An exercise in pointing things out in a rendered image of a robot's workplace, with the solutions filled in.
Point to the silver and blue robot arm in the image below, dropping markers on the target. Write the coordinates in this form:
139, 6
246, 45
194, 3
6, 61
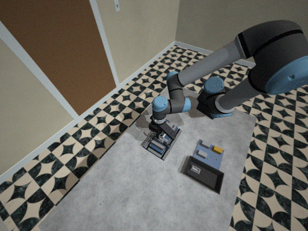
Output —
281, 66

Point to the yellow block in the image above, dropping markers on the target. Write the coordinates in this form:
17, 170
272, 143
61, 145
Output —
217, 150

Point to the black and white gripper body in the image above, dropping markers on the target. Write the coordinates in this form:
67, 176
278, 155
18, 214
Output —
154, 126

